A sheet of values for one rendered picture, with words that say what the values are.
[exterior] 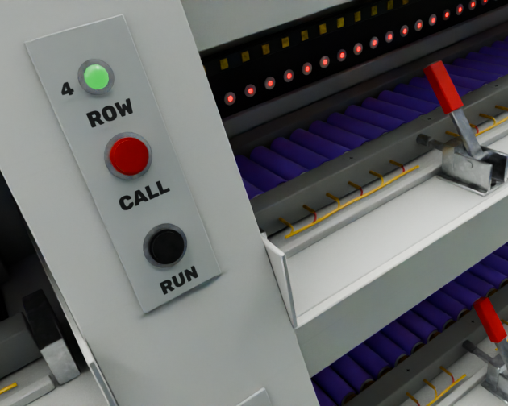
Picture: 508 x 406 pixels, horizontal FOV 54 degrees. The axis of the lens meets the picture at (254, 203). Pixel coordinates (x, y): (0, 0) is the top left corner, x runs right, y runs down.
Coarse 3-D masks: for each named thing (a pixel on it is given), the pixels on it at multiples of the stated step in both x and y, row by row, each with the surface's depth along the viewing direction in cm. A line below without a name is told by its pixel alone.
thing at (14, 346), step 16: (16, 320) 27; (0, 336) 26; (16, 336) 26; (32, 336) 27; (0, 352) 26; (16, 352) 27; (32, 352) 27; (0, 368) 27; (16, 368) 27; (16, 384) 25
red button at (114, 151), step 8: (120, 144) 20; (128, 144) 21; (136, 144) 21; (112, 152) 20; (120, 152) 21; (128, 152) 21; (136, 152) 21; (144, 152) 21; (112, 160) 21; (120, 160) 21; (128, 160) 21; (136, 160) 21; (144, 160) 21; (120, 168) 21; (128, 168) 21; (136, 168) 21
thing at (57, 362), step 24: (24, 264) 36; (0, 288) 34; (24, 288) 34; (48, 288) 33; (24, 312) 32; (48, 312) 27; (48, 336) 25; (72, 336) 29; (48, 360) 25; (72, 360) 26; (0, 384) 27; (24, 384) 27; (72, 384) 26; (96, 384) 26
